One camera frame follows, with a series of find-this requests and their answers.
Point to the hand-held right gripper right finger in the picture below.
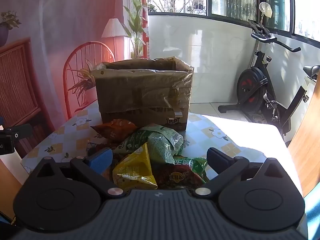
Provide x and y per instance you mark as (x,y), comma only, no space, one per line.
(216,161)

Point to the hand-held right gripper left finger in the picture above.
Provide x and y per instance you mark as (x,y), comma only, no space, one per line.
(101,158)

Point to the orange chip bag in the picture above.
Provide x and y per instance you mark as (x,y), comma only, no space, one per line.
(115,131)

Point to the yellow snack bag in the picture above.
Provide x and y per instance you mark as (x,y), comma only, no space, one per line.
(135,170)

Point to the red and green snack bag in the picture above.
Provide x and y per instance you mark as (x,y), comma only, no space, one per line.
(175,177)

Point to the pale green cracker bag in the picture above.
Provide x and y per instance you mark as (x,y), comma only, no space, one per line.
(155,137)

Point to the taped cardboard box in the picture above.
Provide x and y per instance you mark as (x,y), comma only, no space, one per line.
(140,92)

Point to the rattan cabinet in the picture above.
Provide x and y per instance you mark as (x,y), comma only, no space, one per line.
(17,85)

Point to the potted spider plant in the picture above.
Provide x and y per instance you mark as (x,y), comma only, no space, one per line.
(85,80)

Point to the black exercise bike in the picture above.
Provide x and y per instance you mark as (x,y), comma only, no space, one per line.
(252,85)

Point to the wooden board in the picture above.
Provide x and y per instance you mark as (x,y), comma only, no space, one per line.
(307,142)

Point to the blue cloth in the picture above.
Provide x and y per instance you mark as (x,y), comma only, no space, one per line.
(313,215)

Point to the plant in purple pot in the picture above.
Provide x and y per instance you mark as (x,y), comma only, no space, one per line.
(8,21)

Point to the table lamp with white shade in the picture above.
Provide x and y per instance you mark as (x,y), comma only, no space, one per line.
(113,28)

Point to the tall green leafy plant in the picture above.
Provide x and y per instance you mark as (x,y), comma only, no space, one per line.
(136,20)

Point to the round white object on stand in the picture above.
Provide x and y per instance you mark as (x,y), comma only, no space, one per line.
(265,9)

